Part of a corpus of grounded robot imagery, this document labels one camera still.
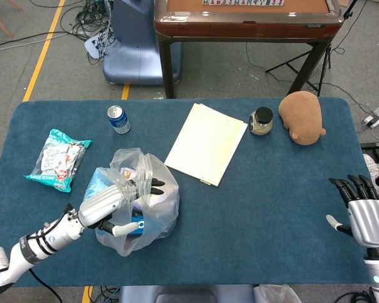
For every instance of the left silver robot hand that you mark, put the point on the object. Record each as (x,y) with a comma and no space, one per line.
(98,205)

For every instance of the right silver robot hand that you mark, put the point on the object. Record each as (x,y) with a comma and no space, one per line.
(369,221)

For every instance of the translucent white plastic bag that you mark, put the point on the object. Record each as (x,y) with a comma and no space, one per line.
(158,170)

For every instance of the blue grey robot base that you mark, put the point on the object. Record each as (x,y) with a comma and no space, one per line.
(132,47)

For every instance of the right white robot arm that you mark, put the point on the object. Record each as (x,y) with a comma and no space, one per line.
(377,277)

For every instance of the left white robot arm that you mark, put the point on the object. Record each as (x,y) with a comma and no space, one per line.
(28,249)

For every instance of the light blue soft packet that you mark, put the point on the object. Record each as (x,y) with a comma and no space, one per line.
(94,183)

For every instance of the white packet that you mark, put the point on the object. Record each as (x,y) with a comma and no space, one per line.
(128,173)

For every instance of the white shoe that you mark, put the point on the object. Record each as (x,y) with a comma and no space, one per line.
(374,172)

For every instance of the blue Oreo cookie box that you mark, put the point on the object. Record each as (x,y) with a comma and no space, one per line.
(139,232)

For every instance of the teal snack packet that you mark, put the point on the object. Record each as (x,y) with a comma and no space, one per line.
(57,158)

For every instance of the blue drink can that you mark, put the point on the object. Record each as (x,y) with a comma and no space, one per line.
(120,123)

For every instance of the white grey power strip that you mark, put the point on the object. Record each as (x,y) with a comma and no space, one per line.
(377,115)

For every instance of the blue felt tablecloth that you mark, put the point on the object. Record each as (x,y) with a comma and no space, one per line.
(256,205)

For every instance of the pale yellow paper stack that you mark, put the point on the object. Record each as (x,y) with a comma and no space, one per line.
(205,145)

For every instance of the brown plush toy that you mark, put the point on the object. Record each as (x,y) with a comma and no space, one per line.
(303,116)

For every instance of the grey robot torso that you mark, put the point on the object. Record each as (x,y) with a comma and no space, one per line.
(183,295)

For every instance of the glass jar black lid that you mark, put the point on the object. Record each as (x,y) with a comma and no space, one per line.
(260,126)

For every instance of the white power strip with plugs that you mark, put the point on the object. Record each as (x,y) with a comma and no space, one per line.
(91,47)

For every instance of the black tripod stand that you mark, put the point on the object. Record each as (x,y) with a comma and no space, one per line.
(328,60)

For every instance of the brown mahjong table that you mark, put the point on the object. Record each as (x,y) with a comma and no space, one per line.
(240,26)

